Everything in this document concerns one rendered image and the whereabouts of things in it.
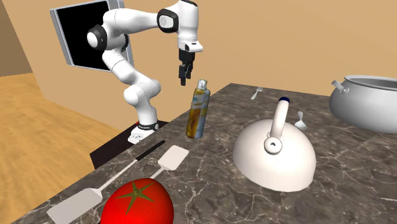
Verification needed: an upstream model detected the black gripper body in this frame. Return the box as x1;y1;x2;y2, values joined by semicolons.
178;48;197;67

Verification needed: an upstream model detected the black handled grey spatula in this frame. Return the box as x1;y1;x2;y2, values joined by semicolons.
46;139;167;224

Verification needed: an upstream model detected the yellow spray bottle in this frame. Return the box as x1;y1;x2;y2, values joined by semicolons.
185;79;211;140

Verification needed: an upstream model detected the grey framed black wall screen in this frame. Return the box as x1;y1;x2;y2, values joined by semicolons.
49;0;135;73

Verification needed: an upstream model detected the white spatula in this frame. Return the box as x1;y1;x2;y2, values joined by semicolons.
150;144;190;179

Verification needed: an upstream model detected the white spoon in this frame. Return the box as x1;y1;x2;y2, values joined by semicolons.
293;111;308;131

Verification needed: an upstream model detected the white kettle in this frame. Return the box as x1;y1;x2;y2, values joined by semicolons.
232;96;317;193

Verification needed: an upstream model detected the silver fork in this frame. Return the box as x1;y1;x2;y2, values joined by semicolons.
250;86;264;101

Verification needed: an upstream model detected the grey cooking pot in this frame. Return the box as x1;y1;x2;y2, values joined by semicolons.
328;74;397;135

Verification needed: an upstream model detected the red tomato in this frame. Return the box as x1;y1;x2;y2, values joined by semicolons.
99;178;175;224

